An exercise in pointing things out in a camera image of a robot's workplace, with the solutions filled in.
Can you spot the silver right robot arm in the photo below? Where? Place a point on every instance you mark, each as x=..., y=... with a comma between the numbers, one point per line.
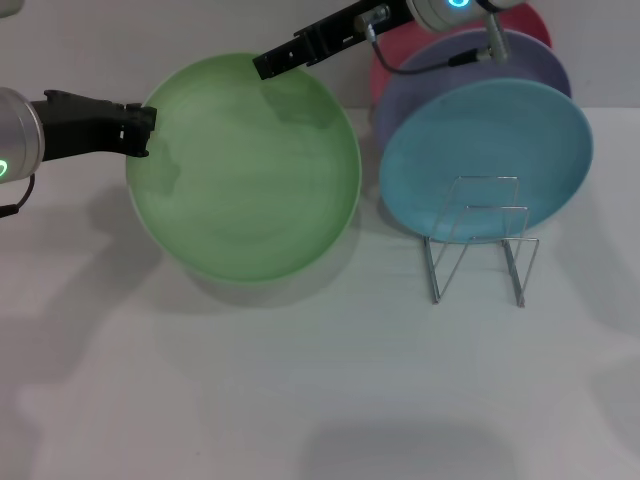
x=445, y=12

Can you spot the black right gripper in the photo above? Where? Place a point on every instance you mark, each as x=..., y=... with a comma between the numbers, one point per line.
x=345, y=27

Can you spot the purple round plate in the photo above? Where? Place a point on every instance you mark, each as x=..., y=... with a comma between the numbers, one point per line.
x=532, y=62

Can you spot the blue round plate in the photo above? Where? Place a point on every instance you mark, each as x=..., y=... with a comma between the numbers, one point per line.
x=480, y=135

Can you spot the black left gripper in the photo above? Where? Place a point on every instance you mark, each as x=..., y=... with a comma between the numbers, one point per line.
x=80, y=127

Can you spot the pink round plate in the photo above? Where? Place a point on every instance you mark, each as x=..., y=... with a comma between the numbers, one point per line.
x=525, y=25

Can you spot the green round plate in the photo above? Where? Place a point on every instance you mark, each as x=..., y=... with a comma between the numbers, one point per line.
x=250, y=190

